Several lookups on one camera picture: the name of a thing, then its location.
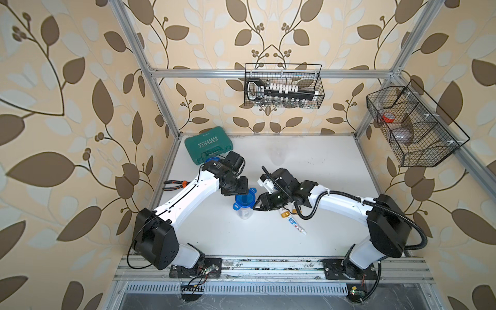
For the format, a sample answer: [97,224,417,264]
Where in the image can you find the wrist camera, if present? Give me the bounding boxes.
[223,151,245,176]
[257,168,300,195]

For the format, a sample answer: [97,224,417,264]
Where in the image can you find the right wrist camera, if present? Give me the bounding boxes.
[257,168,300,195]

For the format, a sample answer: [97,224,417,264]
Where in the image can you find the black wire basket right wall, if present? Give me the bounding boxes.
[366,87,470,168]

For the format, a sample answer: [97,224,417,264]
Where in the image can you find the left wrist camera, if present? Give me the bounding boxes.
[223,151,245,176]

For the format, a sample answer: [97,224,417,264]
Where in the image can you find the white bottle purple label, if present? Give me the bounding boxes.
[279,208,291,218]

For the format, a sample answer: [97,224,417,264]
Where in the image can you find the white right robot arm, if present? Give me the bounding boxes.
[254,176,428,276]

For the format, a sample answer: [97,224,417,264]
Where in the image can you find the blue lid front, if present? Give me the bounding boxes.
[233,188,257,211]

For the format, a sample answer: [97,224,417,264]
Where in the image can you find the black wire basket back wall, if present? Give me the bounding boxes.
[244,63,325,109]

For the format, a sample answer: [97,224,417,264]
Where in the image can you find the toothpaste tube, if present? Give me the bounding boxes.
[288,216,307,235]

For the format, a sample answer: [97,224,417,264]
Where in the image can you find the red tape roll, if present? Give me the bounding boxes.
[382,112,396,123]

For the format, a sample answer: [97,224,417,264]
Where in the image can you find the orange black side cutters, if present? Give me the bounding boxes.
[163,180,190,192]

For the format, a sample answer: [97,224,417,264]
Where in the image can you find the clear plastic container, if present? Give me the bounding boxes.
[237,208,254,220]
[269,145,289,167]

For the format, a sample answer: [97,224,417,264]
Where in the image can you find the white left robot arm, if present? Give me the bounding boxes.
[129,151,249,271]

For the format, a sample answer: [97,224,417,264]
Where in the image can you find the blue lid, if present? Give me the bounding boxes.
[205,156,221,164]
[233,188,257,211]

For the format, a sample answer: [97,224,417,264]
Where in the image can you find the green plastic tool case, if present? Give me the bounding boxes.
[184,127,233,165]

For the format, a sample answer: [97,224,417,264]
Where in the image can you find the aluminium frame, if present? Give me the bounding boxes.
[108,0,496,268]

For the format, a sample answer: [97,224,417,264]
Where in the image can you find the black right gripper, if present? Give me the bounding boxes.
[251,189,291,211]

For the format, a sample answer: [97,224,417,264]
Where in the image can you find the black socket wrench set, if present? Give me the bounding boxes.
[244,78,322,102]

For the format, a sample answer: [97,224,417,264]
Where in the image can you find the black wire basket wall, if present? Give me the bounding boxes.
[366,87,470,168]
[244,63,325,109]

